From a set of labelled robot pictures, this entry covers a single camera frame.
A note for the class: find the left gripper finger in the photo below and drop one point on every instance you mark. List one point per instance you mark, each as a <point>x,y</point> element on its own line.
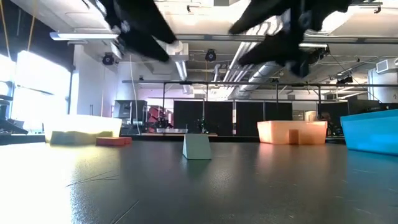
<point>149,21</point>
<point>146,46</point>

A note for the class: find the silver ventilation duct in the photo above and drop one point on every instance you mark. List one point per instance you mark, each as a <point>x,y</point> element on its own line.
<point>258,74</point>

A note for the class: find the black ceiling camera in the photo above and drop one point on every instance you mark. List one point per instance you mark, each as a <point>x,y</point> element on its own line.
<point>210,55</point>
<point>108,59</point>

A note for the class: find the black table mat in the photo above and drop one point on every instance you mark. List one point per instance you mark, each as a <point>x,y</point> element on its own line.
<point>248,186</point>

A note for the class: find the blue plastic bin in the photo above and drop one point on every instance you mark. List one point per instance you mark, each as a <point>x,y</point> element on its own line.
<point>370,133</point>

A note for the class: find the red equipment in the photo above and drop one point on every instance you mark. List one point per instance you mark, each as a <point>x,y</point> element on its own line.
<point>155,113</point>

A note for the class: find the red long wooden block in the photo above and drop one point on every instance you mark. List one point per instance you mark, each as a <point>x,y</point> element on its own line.
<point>109,141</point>
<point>127,140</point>

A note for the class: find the black partition wall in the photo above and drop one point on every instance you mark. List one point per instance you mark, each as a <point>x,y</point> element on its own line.
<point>248,118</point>

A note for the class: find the bright window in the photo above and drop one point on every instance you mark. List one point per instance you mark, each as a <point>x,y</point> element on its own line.
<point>40,87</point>

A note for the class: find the black pipe rail frame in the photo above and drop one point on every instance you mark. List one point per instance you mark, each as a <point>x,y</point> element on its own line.
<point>217,82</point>

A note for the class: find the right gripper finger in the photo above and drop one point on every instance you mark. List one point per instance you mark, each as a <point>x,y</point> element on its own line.
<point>264,14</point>
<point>276,49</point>

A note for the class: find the orange plastic bin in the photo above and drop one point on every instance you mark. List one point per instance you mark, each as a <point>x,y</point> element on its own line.
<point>273,132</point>

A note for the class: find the black equipment cabinet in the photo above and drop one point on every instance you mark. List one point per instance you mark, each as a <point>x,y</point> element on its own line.
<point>130,112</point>

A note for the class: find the white ceiling light bar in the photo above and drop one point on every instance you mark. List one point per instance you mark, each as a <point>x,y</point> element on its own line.
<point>84,36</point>

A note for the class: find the mint wooden triangle block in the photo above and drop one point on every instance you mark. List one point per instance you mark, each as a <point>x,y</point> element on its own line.
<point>196,147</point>

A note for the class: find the yellow plastic bin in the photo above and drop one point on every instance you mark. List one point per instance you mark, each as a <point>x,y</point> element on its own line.
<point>81,127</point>

